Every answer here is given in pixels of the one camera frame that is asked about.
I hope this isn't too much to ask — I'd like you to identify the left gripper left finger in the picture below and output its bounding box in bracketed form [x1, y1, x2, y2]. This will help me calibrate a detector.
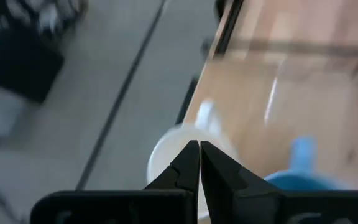
[144, 139, 201, 202]

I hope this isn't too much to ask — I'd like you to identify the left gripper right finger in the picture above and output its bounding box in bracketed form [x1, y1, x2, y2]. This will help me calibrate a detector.
[200, 140, 282, 224]

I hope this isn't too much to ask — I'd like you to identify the white mug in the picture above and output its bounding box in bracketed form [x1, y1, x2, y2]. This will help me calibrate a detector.
[145, 98, 239, 220]

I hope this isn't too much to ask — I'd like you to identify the light blue mug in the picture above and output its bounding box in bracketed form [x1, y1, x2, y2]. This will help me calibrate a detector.
[263, 136, 338, 192]

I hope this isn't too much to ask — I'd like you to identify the dark blurred floor equipment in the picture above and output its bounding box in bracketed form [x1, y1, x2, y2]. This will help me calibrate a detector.
[0, 0, 88, 104]

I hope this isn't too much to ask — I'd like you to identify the wooden shelf with black frame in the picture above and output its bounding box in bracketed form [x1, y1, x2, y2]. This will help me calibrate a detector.
[175, 37, 358, 191]

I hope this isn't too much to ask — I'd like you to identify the black table frame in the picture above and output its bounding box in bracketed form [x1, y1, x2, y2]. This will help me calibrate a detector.
[211, 0, 245, 58]

